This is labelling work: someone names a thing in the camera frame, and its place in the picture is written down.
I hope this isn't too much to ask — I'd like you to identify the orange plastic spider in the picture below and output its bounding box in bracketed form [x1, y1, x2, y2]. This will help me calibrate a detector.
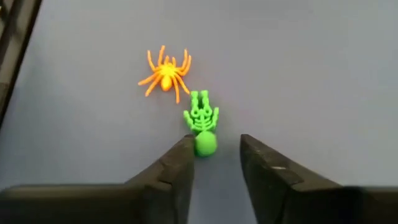
[137, 44, 193, 105]

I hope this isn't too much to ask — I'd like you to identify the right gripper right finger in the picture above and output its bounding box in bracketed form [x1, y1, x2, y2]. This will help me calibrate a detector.
[239, 134, 398, 224]

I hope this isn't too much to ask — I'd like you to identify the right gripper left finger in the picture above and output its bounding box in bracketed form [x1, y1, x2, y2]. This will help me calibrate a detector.
[0, 134, 196, 224]

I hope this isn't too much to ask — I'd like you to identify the green plastic skeleton hand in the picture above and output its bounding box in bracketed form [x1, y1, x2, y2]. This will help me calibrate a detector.
[182, 90, 220, 157]

